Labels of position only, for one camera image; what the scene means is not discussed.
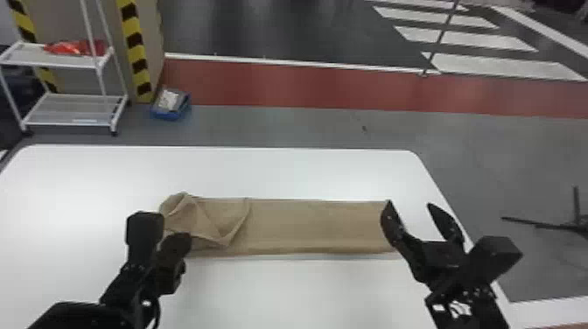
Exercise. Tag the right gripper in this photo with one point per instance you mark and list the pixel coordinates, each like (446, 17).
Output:
(442, 263)

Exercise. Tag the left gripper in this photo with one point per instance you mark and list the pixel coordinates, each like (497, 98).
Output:
(169, 278)

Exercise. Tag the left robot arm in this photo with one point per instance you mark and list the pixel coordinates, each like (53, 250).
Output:
(121, 290)

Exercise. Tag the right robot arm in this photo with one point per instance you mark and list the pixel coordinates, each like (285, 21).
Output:
(464, 305)

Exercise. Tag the beige towel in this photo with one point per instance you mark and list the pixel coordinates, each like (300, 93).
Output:
(294, 226)

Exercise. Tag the blue tray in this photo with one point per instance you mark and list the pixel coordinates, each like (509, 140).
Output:
(171, 104)

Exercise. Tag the black star base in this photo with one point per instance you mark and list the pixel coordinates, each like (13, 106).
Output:
(567, 225)

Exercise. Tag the white shelf trolley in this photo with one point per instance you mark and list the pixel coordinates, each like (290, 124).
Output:
(69, 108)

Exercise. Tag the grey metal pole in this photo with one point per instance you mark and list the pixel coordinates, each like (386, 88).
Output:
(439, 39)

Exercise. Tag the beige striped pillar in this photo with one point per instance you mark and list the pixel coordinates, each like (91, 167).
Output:
(149, 41)

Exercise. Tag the red snack packet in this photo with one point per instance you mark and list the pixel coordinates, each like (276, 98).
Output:
(69, 47)

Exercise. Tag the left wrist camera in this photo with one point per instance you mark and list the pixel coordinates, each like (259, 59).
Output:
(144, 232)

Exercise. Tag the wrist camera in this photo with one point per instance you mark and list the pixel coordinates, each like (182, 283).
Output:
(144, 232)
(495, 257)

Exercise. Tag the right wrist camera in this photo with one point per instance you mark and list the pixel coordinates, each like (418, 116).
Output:
(495, 257)

